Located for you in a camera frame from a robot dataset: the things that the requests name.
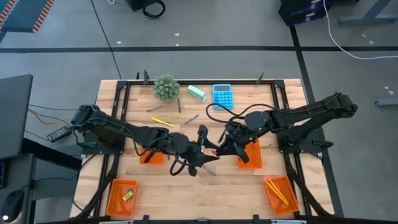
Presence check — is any dark grey monitor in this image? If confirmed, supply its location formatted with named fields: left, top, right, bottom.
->
left=0, top=73, right=34, bottom=160

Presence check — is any grey metal table foot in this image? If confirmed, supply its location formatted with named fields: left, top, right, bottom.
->
left=374, top=98, right=398, bottom=108

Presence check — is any black cable coil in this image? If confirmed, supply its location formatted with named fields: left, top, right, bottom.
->
left=142, top=0, right=166, bottom=20

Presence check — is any black table frame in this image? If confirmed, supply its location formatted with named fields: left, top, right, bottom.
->
left=93, top=79, right=312, bottom=224

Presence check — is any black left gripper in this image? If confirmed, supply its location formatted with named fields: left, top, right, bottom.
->
left=174, top=124, right=221, bottom=177

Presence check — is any black computer mouse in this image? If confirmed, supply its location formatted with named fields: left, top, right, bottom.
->
left=0, top=190, right=25, bottom=223

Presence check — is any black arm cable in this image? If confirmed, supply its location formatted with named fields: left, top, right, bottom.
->
left=205, top=102, right=280, bottom=126
left=73, top=119, right=189, bottom=177

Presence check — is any yellow-orange pencil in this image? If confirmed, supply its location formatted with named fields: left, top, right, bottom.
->
left=264, top=179, right=285, bottom=204
left=266, top=176, right=290, bottom=207

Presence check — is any thin black floor cable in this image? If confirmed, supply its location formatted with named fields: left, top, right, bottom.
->
left=91, top=0, right=123, bottom=80

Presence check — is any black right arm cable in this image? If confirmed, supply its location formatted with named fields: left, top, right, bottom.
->
left=205, top=102, right=280, bottom=126

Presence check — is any hazard striped blue platform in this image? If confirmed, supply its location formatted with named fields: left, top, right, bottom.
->
left=0, top=0, right=55, bottom=34

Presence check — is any black frame strut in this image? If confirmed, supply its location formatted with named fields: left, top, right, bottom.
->
left=284, top=154, right=332, bottom=218
left=73, top=154, right=121, bottom=218

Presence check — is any black equipment case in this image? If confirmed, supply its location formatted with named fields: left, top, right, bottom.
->
left=278, top=0, right=333, bottom=27

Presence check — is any green succulent potted plant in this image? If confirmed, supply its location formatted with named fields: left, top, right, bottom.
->
left=152, top=73, right=181, bottom=103

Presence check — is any dark side desk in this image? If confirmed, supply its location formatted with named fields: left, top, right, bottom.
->
left=0, top=138, right=83, bottom=224

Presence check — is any yellow pen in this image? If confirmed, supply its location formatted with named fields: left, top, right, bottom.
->
left=150, top=116, right=175, bottom=128

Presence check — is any black equipment base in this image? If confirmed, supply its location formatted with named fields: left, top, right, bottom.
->
left=126, top=0, right=146, bottom=12

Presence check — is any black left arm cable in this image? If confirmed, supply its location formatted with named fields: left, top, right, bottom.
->
left=73, top=119, right=189, bottom=177

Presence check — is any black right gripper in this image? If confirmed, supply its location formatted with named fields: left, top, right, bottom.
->
left=215, top=119, right=256, bottom=165

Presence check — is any black power brick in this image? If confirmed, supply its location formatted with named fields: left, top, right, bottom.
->
left=46, top=125, right=73, bottom=143

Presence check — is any blue calculator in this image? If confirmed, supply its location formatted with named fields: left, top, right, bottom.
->
left=211, top=83, right=234, bottom=110

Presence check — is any yellow floor cable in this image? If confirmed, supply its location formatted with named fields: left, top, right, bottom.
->
left=27, top=108, right=74, bottom=125

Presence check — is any orange plastic mesh bin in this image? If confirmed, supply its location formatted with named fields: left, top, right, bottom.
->
left=238, top=138, right=264, bottom=170
left=139, top=146, right=165, bottom=166
left=263, top=175, right=299, bottom=215
left=106, top=179, right=139, bottom=217

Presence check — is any mint green stapler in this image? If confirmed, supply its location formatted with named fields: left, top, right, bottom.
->
left=187, top=85, right=207, bottom=103

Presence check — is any grey metal table leg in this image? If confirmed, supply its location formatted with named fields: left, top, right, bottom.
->
left=338, top=0, right=398, bottom=26

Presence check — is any white cable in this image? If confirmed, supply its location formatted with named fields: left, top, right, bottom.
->
left=322, top=0, right=398, bottom=60

